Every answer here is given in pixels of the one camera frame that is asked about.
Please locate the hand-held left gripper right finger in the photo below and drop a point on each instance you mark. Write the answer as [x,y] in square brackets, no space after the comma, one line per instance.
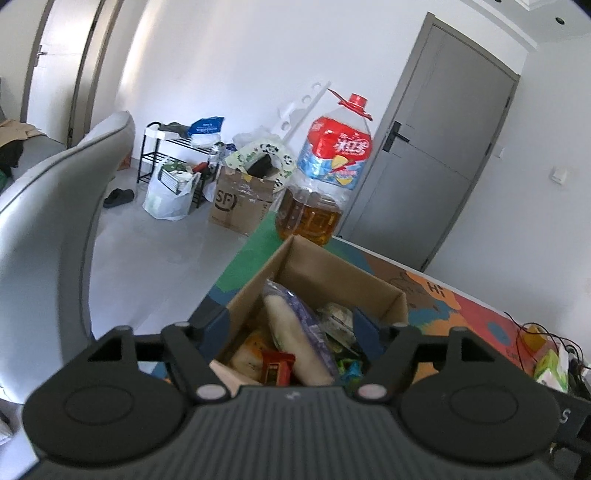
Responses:
[367,332]

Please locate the grey doorway frame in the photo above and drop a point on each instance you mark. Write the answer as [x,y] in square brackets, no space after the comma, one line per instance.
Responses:
[83,69]

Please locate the white plastic bag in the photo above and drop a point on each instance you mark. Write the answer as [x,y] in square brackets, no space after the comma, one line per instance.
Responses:
[168,203]

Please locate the grey door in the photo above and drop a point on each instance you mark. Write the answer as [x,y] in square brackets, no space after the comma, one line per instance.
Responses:
[438,161]

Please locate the grey chair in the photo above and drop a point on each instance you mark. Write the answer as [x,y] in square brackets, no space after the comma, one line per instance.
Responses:
[46,230]

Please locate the white foam board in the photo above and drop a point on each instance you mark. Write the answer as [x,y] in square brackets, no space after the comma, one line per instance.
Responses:
[300,106]

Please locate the yellow snack packet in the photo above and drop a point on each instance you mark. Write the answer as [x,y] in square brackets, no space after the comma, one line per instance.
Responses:
[249,357]

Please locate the purple snack packet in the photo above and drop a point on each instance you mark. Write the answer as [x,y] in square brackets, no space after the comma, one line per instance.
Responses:
[295,332]

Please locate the green snack packet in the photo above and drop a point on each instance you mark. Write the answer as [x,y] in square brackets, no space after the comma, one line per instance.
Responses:
[337,318]

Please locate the blue plastic bag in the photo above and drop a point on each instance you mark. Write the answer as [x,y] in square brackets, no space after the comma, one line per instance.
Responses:
[207,127]

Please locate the colourful printed table mat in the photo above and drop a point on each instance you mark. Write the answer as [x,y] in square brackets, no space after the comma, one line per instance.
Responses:
[438,314]

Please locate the panda print bag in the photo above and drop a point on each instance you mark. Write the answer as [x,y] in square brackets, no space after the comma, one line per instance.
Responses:
[263,150]

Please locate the red snack packet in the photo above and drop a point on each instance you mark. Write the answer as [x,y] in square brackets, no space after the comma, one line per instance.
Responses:
[277,367]

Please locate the printed cardboard box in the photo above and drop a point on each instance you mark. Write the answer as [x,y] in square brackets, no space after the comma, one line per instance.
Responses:
[235,207]

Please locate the tan cloth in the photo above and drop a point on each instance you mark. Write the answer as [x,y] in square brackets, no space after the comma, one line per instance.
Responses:
[18,129]

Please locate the black slipper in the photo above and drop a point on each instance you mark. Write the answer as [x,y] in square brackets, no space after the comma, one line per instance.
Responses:
[119,197]

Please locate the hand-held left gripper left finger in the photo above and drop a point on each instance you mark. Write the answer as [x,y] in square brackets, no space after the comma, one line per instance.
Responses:
[217,330]

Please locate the grey sofa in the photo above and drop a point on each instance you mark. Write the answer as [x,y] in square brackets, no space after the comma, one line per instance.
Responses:
[39,154]

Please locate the black shoe rack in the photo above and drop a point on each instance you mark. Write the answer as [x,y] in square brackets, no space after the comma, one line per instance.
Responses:
[144,152]

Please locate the black cloth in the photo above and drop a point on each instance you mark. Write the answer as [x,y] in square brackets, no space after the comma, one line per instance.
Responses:
[9,157]

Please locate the green tissue pack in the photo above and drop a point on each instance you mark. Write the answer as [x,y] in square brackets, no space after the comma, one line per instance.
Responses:
[551,371]

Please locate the teal candy wrapper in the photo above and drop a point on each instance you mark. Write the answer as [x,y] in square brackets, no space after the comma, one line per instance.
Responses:
[351,369]

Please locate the cooking oil bottle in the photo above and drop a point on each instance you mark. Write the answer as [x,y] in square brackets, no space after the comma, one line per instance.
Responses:
[332,152]

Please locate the dark cloth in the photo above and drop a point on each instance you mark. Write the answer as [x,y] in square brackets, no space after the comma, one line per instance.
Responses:
[175,127]

